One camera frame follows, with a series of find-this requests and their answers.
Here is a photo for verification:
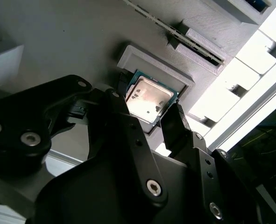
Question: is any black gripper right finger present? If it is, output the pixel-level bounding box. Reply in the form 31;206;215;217
160;102;262;224

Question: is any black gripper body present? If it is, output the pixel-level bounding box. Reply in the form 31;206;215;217
27;150;210;224

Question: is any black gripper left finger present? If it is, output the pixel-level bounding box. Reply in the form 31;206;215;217
0;72;169;209

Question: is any CPU with silver top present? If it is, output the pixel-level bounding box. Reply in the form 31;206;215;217
125;69;182;128

